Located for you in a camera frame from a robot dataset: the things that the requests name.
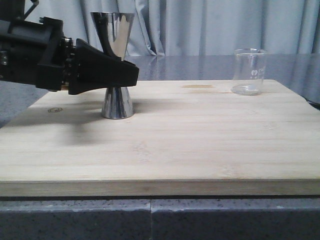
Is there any black cutting board handle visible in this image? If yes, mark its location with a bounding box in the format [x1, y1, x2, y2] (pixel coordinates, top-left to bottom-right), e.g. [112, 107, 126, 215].
[306, 99, 320, 110]

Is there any clear glass measuring cup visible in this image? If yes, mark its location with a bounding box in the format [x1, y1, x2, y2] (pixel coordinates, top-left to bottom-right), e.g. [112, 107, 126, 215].
[231, 48, 267, 96]

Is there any steel double jigger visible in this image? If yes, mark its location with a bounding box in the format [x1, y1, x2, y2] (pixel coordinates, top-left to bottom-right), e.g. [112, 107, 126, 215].
[90, 11, 136, 120]

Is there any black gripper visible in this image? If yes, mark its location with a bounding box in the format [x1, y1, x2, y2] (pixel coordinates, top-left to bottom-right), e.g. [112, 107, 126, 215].
[0, 12, 139, 95]

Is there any light wooden cutting board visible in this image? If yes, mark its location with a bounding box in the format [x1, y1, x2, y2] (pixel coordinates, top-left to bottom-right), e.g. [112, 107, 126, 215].
[0, 79, 320, 197]

